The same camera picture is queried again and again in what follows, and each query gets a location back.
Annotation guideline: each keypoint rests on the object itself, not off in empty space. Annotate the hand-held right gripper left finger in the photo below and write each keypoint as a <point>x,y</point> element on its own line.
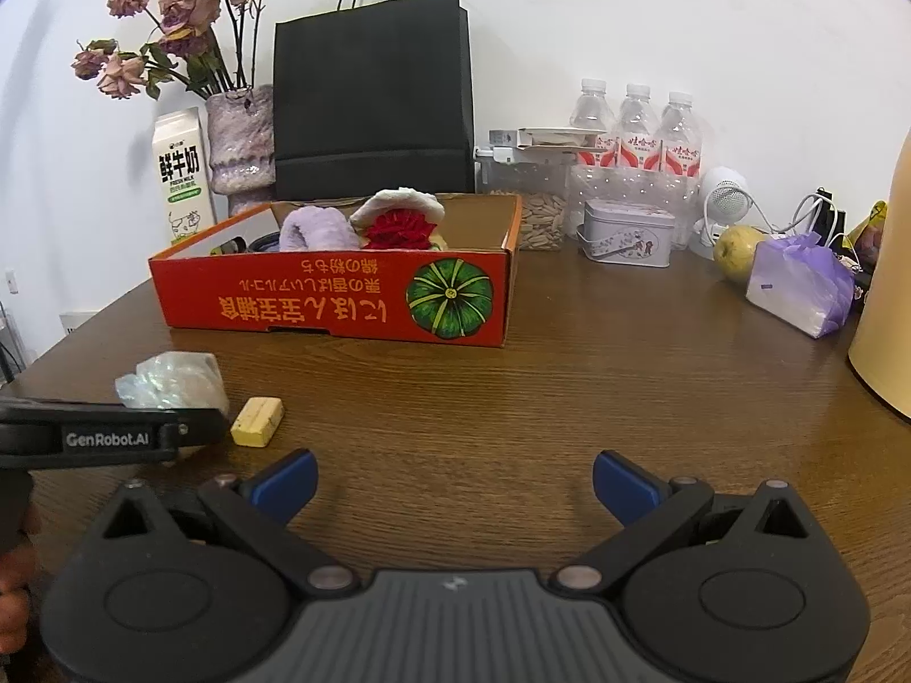
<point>285,487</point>

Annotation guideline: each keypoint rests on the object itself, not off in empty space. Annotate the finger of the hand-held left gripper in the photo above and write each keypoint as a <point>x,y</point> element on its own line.
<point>206,425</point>

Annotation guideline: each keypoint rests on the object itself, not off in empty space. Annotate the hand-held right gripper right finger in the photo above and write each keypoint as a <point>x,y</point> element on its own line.
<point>626,489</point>

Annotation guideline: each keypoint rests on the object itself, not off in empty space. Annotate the yellow rectangular block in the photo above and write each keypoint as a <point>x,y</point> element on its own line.
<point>257,421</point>

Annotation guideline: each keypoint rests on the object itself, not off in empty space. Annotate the clear plastic bag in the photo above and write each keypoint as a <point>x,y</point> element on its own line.
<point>174,381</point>

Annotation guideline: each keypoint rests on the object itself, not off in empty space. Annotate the red cardboard box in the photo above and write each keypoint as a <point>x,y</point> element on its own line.
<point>320,295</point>

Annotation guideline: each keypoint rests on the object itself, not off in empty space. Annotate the red rose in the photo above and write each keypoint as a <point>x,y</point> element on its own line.
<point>398,231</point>

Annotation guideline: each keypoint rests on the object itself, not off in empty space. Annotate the person's left hand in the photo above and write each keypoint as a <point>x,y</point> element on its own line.
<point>14,583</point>

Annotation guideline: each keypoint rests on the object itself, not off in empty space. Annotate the white green milk carton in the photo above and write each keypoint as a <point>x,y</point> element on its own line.
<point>181,178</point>

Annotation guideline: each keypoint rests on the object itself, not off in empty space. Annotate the pale tin box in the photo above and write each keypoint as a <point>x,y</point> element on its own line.
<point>626,235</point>

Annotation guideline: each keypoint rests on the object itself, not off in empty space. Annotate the yellow green pear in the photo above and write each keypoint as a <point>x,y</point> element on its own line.
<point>736,252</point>

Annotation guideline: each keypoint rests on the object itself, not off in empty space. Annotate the purple tissue bag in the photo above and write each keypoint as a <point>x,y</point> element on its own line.
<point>797,284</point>

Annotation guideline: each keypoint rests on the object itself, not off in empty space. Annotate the clear seed container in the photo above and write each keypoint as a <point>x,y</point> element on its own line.
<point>541,220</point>

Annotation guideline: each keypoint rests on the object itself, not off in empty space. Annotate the pink marbled vase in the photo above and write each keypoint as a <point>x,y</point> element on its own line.
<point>242,135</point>

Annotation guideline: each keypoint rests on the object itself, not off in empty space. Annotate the small white fan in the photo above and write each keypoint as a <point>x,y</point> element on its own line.
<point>726,192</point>

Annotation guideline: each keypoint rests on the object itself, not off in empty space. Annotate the yellow thermos jug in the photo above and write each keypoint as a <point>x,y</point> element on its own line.
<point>889,313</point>

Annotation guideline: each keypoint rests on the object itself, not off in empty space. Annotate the yellow snack packet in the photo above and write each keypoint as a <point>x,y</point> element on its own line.
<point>870,228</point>

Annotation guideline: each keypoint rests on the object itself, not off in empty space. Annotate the clear water bottle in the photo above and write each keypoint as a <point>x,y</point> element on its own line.
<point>592,114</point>
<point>635,128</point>
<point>680,135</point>

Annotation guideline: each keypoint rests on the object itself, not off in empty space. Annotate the white flat box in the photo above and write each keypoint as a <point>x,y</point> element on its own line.
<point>548,136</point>

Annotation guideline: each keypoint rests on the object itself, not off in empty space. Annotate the black paper bag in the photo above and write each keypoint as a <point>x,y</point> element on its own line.
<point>370,99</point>

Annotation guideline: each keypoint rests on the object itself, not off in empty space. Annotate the dried rose bouquet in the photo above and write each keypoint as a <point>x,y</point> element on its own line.
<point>188,11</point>

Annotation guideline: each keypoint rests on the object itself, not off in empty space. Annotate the white wall outlet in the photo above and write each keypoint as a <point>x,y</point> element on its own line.
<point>9,281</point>

